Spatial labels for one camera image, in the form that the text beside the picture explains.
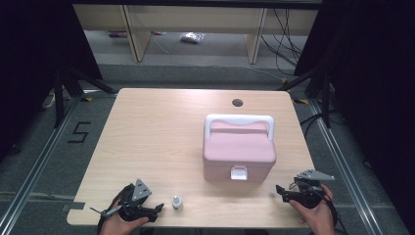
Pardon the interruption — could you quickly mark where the pink storage box white handle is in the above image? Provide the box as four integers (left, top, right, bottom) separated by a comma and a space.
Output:
202, 113, 278, 184

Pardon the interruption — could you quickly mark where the person's right hand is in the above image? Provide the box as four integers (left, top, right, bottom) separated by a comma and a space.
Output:
288, 184, 337, 235

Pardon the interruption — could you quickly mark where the clear plastic bag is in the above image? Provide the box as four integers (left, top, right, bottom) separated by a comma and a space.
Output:
179, 31, 206, 44

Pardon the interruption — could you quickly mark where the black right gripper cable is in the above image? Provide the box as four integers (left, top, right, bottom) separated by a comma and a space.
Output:
321, 192, 347, 235

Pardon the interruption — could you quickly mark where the black curtain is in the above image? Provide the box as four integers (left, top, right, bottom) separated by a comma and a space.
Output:
0, 0, 103, 161
293, 0, 415, 231

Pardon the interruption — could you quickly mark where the black metal stand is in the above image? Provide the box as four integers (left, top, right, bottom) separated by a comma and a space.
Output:
53, 67, 117, 128
277, 63, 332, 129

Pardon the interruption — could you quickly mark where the grey cable plug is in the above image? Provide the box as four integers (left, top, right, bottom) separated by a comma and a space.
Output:
89, 205, 124, 218

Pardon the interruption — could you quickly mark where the aluminium floor rail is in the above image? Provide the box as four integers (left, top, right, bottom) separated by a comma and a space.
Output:
0, 97, 82, 235
307, 99, 383, 235

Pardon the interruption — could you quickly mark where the white power strip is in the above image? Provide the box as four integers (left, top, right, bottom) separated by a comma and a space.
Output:
42, 92, 57, 110

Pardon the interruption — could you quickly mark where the bundle of black cables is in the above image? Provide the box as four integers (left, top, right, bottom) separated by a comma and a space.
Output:
260, 8, 304, 68

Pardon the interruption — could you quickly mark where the black tape strip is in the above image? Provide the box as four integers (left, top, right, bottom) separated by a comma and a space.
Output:
62, 201, 86, 212

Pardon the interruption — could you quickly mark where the person's left hand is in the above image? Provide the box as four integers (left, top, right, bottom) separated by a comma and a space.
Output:
99, 200, 150, 235

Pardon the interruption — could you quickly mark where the black floor cable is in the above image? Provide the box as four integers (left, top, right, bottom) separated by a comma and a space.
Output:
300, 109, 331, 138

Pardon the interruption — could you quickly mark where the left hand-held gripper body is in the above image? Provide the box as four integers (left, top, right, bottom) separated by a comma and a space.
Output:
116, 178, 153, 223

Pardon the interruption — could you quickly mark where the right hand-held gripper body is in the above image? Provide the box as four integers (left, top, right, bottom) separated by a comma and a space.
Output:
292, 168, 336, 210

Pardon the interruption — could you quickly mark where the small white bottle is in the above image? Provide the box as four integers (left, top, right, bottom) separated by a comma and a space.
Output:
171, 195, 184, 212

